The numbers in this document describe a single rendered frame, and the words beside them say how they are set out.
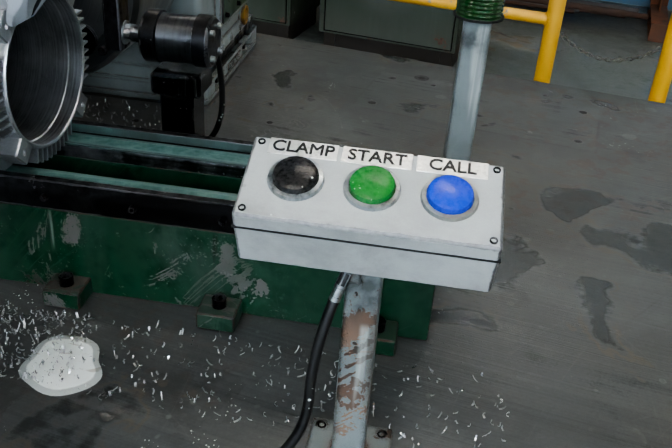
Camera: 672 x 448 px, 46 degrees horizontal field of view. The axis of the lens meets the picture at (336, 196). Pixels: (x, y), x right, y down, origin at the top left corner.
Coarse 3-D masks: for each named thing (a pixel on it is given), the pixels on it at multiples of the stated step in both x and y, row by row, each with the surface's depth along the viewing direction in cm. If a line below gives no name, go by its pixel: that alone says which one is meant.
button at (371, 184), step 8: (360, 168) 51; (368, 168) 51; (376, 168) 51; (352, 176) 51; (360, 176) 50; (368, 176) 50; (376, 176) 50; (384, 176) 50; (392, 176) 51; (352, 184) 50; (360, 184) 50; (368, 184) 50; (376, 184) 50; (384, 184) 50; (392, 184) 50; (352, 192) 50; (360, 192) 50; (368, 192) 50; (376, 192) 50; (384, 192) 50; (392, 192) 50; (360, 200) 50; (368, 200) 50; (376, 200) 49; (384, 200) 50
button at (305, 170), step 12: (276, 168) 51; (288, 168) 51; (300, 168) 51; (312, 168) 51; (276, 180) 50; (288, 180) 50; (300, 180) 50; (312, 180) 50; (288, 192) 50; (300, 192) 50
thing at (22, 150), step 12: (72, 0) 82; (0, 12) 70; (0, 24) 69; (0, 36) 70; (84, 96) 87; (84, 108) 88; (0, 144) 75; (12, 144) 75; (24, 144) 76; (0, 156) 76; (12, 156) 75; (24, 156) 76
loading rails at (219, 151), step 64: (128, 128) 88; (0, 192) 78; (64, 192) 77; (128, 192) 76; (192, 192) 79; (0, 256) 82; (64, 256) 81; (128, 256) 80; (192, 256) 79; (384, 320) 77
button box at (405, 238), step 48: (288, 144) 53; (240, 192) 51; (336, 192) 51; (480, 192) 51; (240, 240) 52; (288, 240) 51; (336, 240) 50; (384, 240) 49; (432, 240) 48; (480, 240) 48; (480, 288) 51
